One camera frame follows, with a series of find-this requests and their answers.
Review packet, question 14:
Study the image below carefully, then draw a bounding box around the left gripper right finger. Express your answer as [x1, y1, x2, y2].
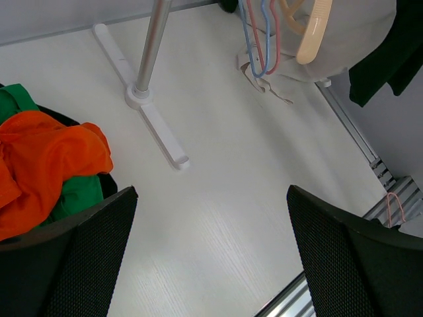
[286, 185, 422, 316]

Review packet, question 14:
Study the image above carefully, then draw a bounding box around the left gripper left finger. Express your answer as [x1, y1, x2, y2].
[1, 186, 138, 316]

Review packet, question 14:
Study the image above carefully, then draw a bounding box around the black t shirt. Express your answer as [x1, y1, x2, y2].
[37, 105, 118, 199]

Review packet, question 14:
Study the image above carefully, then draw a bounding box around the orange t shirt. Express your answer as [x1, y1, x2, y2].
[1, 111, 113, 240]

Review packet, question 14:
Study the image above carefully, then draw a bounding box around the blue wire hanger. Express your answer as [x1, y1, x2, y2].
[238, 1, 270, 78]

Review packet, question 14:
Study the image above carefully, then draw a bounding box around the pink wire hanger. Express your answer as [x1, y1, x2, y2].
[250, 0, 281, 75]

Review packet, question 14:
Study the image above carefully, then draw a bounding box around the dark green t shirt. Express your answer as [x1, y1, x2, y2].
[349, 1, 422, 107]

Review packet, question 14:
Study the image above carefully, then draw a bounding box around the white t shirt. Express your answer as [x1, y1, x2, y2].
[237, 1, 397, 104]

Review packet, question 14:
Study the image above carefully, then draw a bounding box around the silver clothes rack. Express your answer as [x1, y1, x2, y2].
[93, 1, 190, 170]

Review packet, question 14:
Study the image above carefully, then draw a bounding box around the pink cable on floor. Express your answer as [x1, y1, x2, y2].
[385, 192, 406, 229]

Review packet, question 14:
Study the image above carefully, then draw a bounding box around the aluminium mounting rail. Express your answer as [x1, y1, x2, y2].
[176, 83, 386, 316]

